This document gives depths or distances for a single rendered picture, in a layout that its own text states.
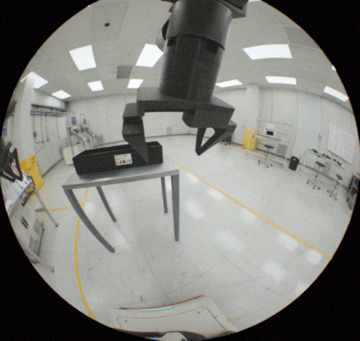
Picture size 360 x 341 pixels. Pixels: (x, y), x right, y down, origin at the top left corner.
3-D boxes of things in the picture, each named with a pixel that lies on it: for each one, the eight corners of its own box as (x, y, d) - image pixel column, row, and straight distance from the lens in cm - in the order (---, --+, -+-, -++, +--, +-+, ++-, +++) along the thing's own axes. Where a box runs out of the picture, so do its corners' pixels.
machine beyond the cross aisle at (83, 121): (99, 148, 636) (94, 112, 633) (97, 151, 557) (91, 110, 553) (77, 153, 675) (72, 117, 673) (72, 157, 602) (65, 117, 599)
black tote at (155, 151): (77, 174, 79) (71, 158, 76) (87, 164, 92) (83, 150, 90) (163, 163, 65) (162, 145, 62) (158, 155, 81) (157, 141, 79)
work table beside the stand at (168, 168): (179, 240, 116) (179, 169, 57) (111, 253, 126) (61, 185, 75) (167, 210, 141) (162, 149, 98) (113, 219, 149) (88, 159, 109)
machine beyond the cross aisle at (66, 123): (94, 155, 497) (87, 108, 493) (89, 161, 421) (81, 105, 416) (66, 162, 548) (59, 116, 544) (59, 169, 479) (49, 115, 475)
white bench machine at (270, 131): (264, 135, 440) (266, 123, 440) (275, 138, 436) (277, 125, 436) (263, 136, 404) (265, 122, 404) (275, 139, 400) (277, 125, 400)
